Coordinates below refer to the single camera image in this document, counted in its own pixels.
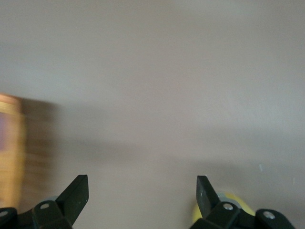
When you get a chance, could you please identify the orange wicker basket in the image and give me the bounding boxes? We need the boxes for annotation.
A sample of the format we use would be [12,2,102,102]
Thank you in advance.
[0,93,26,209]

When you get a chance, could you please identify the yellowish clear tape roll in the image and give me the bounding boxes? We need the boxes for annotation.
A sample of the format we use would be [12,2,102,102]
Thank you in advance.
[192,190,254,224]

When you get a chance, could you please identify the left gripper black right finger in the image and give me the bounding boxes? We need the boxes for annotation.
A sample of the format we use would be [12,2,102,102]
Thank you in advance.
[190,175,296,229]

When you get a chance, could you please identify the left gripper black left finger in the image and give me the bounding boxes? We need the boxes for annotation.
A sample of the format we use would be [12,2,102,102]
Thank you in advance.
[0,174,90,229]

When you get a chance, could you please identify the brown table cover sheet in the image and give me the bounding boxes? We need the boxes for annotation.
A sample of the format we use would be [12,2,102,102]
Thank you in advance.
[0,0,305,229]

